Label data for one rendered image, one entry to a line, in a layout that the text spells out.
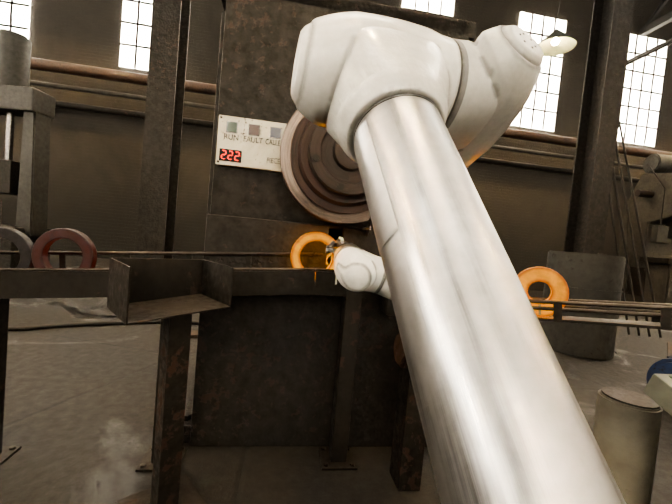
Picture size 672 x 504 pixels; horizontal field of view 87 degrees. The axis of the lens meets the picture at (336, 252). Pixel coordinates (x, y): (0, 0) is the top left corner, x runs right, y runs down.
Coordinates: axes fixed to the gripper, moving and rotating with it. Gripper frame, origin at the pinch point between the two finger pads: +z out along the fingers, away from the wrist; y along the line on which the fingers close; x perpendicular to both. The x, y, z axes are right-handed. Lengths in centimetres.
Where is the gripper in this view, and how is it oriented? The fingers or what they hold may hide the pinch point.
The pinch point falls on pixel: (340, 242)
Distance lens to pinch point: 129.4
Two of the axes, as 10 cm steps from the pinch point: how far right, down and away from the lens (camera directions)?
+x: 1.3, -9.7, -2.3
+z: -1.0, -2.4, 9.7
